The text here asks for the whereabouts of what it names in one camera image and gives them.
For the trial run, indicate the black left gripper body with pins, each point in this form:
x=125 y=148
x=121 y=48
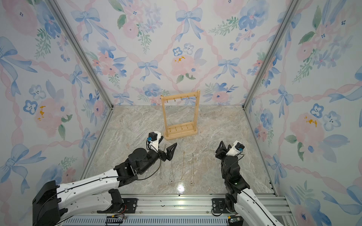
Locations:
x=152 y=157

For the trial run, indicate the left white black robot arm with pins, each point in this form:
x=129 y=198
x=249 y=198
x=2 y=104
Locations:
x=55 y=203

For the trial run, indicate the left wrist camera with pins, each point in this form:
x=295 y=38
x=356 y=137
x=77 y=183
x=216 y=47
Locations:
x=152 y=142

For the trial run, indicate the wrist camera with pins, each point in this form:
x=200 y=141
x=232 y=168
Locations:
x=152 y=142
x=236 y=149

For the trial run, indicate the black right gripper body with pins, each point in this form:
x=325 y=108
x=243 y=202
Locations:
x=223 y=163

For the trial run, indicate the wooden jewelry display stand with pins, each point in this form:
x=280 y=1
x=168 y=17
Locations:
x=184 y=129

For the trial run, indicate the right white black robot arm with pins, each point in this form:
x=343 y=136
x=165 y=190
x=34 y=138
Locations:
x=240 y=198

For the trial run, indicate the aluminium corner profile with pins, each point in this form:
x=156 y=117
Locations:
x=286 y=22
x=64 y=24

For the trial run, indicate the left aluminium corner profile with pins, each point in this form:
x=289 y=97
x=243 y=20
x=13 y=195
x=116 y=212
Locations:
x=64 y=24

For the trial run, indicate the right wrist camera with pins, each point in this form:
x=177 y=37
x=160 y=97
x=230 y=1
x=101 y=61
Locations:
x=236 y=149

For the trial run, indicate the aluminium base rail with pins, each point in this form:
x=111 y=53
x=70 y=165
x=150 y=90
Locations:
x=179 y=210

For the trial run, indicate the right aluminium corner profile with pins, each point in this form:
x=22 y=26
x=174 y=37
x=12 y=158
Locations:
x=286 y=22

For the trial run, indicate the green circuit board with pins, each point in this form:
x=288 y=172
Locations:
x=235 y=221

